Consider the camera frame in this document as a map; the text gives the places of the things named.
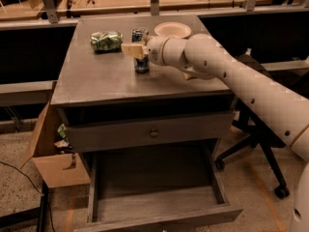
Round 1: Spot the blue silver redbull can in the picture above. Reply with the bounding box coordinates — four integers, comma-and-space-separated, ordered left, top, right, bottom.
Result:
131, 27, 149, 73

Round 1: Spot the black floor cable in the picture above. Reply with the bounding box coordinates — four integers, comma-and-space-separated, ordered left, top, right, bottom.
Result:
0, 159, 56, 232

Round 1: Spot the black office chair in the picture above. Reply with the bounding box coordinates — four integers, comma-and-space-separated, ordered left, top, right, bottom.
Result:
214, 54, 309, 200

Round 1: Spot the green crumpled chip bag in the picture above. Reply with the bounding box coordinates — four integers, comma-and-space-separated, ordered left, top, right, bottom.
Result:
90, 31, 123, 51

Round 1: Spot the white paper bowl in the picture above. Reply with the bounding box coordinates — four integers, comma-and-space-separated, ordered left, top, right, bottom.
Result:
154, 22, 191, 39

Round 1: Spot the brown cardboard box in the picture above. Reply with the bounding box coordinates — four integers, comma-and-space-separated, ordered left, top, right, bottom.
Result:
19, 92, 91, 188

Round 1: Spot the closed grey top drawer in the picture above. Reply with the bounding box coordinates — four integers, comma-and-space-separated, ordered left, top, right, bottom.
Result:
66, 111, 234, 153

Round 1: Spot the open grey middle drawer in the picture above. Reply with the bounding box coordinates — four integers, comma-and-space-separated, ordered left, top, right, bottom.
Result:
74, 145, 242, 232

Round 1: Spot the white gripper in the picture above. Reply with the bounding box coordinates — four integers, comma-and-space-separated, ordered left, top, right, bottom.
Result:
121, 34, 169, 66

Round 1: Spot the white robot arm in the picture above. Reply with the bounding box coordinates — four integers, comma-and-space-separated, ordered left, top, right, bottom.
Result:
121, 34, 309, 232

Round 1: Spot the grey wooden drawer cabinet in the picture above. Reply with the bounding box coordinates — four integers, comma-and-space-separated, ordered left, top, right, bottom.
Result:
51, 14, 247, 232

